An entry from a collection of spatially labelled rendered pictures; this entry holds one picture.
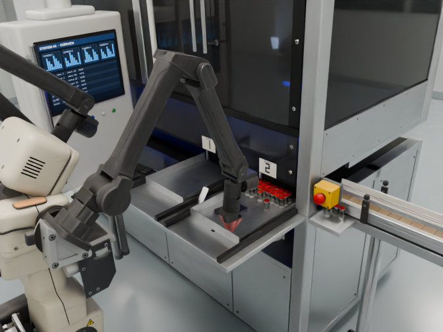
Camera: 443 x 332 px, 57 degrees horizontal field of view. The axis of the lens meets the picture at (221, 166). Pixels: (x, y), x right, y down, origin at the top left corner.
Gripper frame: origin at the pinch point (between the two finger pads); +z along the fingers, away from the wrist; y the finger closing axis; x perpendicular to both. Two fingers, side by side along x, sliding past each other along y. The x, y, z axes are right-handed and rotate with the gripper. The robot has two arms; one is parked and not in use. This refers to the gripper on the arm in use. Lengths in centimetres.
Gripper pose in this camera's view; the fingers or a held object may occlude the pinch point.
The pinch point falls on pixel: (229, 232)
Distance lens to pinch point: 141.3
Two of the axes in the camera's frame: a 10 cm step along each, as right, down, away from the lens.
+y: 7.3, -2.1, 6.5
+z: -0.6, 9.3, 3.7
